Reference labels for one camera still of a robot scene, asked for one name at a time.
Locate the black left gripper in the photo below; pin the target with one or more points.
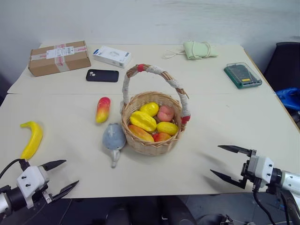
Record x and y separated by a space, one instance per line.
47 186

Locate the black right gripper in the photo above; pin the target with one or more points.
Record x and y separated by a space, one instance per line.
245 172

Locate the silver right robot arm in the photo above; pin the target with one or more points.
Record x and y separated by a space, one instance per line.
290 180

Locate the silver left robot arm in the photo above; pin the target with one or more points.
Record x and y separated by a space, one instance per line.
13 196

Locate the small yellow oval fruit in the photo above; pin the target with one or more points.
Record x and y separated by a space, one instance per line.
167 128

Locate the yellow banana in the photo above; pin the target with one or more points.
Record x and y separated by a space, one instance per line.
32 140

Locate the grey plush toy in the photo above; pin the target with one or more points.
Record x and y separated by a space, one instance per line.
113 137

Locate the red orange apple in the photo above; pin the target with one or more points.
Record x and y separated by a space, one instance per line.
161 137

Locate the red and yellow mango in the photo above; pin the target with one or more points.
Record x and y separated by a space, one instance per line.
103 110

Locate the pink peach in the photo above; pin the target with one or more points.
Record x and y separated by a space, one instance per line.
165 113

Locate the blue plastic bag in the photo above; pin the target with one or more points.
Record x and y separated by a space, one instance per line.
289 97

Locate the green screwdriver bit case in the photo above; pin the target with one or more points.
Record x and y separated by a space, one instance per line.
242 75

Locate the orange yellow mango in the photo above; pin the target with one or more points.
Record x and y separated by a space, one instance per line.
140 133

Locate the yellow starfruit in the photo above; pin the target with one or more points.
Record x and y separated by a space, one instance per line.
143 120

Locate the yellow lemon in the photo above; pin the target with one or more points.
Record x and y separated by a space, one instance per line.
149 109

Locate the black phone case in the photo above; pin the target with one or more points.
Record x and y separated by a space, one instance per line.
103 76

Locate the black chair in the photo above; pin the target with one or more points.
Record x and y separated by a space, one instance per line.
283 63

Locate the taped cardboard box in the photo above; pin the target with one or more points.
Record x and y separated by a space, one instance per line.
58 59

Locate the white product box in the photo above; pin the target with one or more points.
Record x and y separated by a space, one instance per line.
112 56

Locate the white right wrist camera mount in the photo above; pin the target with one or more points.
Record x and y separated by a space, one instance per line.
260 167

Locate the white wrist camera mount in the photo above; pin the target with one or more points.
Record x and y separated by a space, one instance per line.
30 179
260 167

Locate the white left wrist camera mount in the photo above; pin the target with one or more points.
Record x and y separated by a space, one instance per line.
30 179

